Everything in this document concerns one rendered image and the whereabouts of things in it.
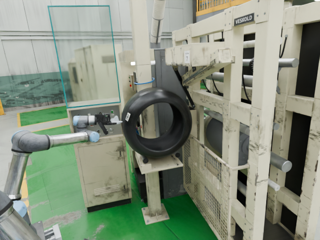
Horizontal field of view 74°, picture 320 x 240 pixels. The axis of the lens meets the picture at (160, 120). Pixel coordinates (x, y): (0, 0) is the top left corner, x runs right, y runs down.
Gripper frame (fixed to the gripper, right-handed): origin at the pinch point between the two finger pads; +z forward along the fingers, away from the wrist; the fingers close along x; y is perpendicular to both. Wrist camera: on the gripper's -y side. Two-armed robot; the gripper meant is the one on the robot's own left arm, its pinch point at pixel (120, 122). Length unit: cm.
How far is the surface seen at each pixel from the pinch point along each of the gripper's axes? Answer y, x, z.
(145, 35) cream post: 71, 28, 23
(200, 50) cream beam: 57, -34, 47
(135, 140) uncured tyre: -11.5, -11.9, 10.6
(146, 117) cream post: -3.4, 28.0, 26.6
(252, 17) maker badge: 76, -51, 70
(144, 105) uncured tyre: 16.4, -11.9, 16.3
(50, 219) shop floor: -133, 65, -73
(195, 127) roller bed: -12, 21, 75
